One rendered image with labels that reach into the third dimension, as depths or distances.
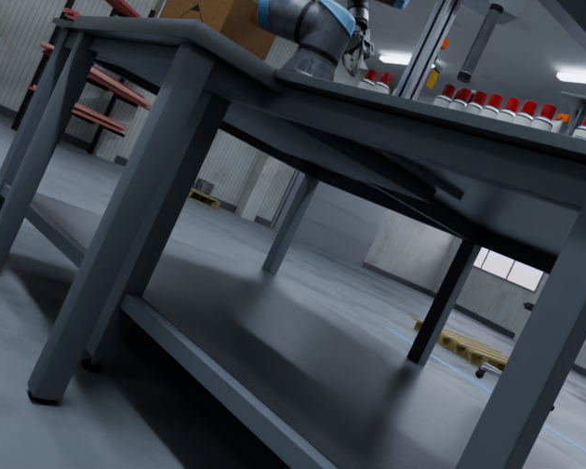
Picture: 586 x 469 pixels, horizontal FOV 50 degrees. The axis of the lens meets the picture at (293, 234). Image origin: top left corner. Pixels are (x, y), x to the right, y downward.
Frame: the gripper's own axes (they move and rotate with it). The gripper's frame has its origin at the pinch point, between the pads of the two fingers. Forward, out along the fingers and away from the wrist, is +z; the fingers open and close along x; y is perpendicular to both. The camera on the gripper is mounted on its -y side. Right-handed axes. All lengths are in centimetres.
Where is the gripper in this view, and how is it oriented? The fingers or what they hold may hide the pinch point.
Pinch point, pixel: (352, 72)
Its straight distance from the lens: 217.8
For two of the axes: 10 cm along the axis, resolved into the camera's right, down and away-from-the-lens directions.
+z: -0.5, 9.5, -3.2
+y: 6.7, 2.7, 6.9
